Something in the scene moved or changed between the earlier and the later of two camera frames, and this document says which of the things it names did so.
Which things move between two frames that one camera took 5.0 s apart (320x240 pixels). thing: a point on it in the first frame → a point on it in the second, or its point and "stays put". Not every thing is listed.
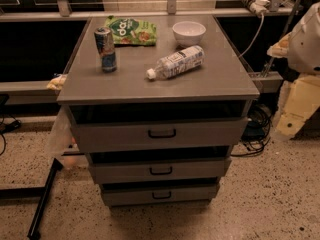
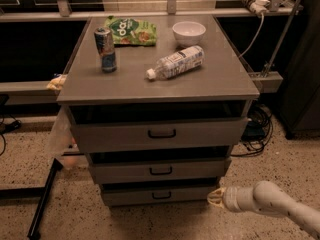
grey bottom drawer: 159,194 stays put
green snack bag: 128,31 stays put
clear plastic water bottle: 181,62 stays put
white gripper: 306,47 → 230,198
